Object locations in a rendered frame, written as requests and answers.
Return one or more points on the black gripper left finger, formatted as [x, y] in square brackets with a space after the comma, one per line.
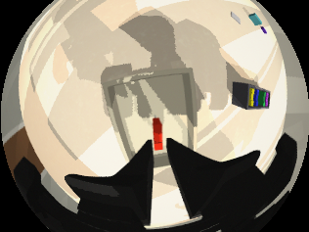
[131, 186]

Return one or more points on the blue fuse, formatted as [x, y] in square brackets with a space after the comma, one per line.
[255, 97]

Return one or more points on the red fuse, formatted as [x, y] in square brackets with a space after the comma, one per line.
[157, 134]

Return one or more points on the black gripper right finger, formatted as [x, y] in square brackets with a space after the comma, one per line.
[199, 178]

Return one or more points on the teal rectangular block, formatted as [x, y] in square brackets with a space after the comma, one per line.
[253, 17]

